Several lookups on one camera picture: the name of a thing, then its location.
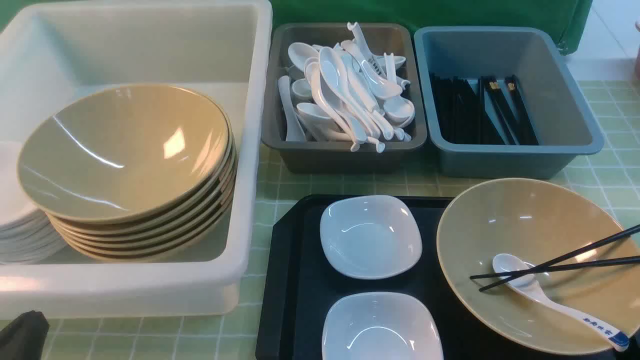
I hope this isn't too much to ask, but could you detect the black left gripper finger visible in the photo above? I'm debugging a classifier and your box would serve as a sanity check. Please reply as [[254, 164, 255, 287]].
[[0, 310, 50, 360]]

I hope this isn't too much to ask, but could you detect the white square dish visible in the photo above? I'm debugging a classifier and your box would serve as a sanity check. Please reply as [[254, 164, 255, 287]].
[[321, 291, 444, 360], [319, 194, 423, 280]]

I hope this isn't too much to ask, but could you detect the white spoon with blue tip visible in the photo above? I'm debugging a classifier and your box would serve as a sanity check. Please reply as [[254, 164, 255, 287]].
[[493, 253, 630, 353]]

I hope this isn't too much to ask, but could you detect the tan noodle bowl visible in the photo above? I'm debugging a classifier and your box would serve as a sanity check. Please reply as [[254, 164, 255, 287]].
[[436, 178, 640, 356]]

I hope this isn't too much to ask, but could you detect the black chopstick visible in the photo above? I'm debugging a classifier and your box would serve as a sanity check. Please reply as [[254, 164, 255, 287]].
[[478, 224, 640, 292], [470, 255, 640, 280]]

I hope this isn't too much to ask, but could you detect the stack of white dishes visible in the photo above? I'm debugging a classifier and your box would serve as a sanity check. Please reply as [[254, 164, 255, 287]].
[[0, 141, 67, 265]]

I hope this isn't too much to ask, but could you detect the stack of tan bowls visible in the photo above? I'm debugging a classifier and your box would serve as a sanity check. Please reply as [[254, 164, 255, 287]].
[[17, 83, 239, 263]]

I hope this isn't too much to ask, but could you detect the black plastic serving tray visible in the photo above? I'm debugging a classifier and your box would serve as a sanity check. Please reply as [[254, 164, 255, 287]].
[[256, 194, 639, 360]]

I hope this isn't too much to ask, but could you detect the large white plastic tub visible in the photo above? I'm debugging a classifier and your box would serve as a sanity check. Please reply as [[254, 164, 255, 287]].
[[1, 0, 272, 319]]

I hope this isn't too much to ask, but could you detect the pile of white spoons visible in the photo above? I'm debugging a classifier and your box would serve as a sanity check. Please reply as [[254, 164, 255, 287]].
[[276, 22, 417, 153]]

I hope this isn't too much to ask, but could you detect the grey plastic spoon bin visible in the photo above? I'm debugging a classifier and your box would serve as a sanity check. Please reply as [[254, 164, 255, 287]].
[[262, 22, 428, 174]]

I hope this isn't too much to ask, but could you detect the bundle of black chopsticks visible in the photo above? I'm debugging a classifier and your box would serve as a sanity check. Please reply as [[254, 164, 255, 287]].
[[429, 72, 541, 146]]

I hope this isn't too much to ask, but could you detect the blue plastic chopstick bin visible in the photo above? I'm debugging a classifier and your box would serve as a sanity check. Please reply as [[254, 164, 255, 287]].
[[414, 26, 604, 180]]

